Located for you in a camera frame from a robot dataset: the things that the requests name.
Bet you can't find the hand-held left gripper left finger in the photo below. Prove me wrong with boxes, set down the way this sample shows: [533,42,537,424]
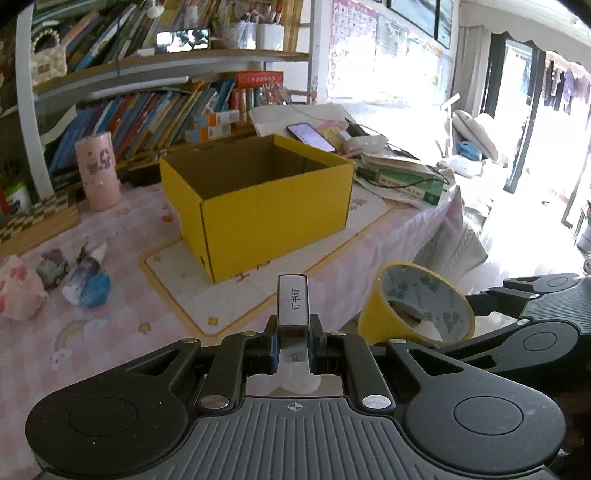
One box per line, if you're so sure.
[127,316,280,414]

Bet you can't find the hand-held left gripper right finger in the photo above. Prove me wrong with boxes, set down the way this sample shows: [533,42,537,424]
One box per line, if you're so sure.
[308,314,467,411]

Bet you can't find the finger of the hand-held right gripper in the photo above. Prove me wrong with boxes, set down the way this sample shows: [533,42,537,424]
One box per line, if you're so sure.
[463,273,580,319]
[434,318,532,370]

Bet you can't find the small silver staple box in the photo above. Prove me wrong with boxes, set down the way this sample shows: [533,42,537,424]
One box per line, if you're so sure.
[277,274,309,366]

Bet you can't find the yellow tape roll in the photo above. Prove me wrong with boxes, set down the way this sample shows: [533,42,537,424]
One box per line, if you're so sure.
[358,262,476,348]

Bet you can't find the yellow cardboard box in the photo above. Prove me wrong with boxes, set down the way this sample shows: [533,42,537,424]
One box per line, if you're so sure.
[159,134,355,284]

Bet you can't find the small blue object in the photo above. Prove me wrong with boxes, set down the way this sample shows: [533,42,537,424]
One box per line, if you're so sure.
[78,272,112,309]

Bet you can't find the dark spray bottle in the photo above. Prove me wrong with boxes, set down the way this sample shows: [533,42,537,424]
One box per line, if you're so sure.
[62,240,109,303]

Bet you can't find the grey toy car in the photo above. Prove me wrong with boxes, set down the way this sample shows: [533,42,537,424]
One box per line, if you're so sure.
[36,249,71,291]

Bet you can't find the pink plush toy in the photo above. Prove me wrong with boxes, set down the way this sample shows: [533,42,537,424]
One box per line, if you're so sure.
[0,255,47,320]

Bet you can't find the desktop with pink checkered tablecloth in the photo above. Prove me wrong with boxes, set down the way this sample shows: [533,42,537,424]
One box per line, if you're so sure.
[0,152,462,398]

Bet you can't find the cream desk mat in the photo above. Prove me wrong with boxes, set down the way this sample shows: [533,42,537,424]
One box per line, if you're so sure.
[144,185,393,337]

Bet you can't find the thick green book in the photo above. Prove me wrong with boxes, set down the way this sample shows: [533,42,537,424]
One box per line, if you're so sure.
[358,161,446,206]

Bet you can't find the white pillow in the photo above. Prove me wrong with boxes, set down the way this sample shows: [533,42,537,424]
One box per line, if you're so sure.
[452,108,499,162]

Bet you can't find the worn open book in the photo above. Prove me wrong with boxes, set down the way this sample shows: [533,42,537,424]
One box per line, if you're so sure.
[360,150,439,176]

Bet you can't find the black smartphone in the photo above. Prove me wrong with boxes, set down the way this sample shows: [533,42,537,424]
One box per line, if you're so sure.
[285,122,338,153]

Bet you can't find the pink sticky notes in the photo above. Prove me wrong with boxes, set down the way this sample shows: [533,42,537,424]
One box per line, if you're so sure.
[318,120,352,148]

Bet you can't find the orange and white small box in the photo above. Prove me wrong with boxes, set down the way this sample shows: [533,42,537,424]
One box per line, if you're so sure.
[185,124,232,144]
[194,110,241,130]

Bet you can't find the white loose papers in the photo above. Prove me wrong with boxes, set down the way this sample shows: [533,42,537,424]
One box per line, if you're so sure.
[249,102,356,139]

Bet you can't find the pink cylindrical tin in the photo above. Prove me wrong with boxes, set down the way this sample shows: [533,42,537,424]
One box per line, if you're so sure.
[75,131,122,212]

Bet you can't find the long row of books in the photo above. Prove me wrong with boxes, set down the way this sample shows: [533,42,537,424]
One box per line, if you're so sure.
[46,78,241,176]

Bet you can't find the checkered wooden chess box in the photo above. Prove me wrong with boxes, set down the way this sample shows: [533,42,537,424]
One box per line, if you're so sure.
[0,191,81,252]

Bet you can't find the red flat box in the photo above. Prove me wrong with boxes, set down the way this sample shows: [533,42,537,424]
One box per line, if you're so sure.
[235,71,283,90]

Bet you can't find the white jar with green lid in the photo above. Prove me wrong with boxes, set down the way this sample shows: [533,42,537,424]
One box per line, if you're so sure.
[0,180,33,214]

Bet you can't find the black framed pictures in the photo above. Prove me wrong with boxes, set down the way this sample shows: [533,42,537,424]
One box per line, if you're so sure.
[388,0,455,49]

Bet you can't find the white pen holder cup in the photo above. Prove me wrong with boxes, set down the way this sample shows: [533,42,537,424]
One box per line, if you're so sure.
[256,22,284,51]

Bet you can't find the white paper bag with pens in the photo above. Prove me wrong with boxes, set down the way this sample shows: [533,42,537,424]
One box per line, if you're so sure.
[228,21,257,49]

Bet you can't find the phone with lit screen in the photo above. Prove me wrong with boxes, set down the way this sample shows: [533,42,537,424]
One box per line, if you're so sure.
[156,28,211,51]

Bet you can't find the white and wooden bookshelf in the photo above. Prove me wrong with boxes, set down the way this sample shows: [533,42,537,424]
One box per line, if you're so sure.
[14,0,324,199]

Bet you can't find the leaning shelf books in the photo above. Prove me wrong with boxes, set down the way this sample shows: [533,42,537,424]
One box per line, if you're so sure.
[32,0,222,75]

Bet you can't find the white pearl handbag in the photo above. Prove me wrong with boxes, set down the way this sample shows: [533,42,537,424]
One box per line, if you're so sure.
[30,28,69,86]

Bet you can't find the black cable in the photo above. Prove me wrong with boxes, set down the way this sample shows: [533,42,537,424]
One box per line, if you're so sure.
[383,138,455,195]

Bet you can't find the wall poster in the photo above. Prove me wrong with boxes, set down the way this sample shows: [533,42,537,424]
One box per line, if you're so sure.
[328,0,455,100]

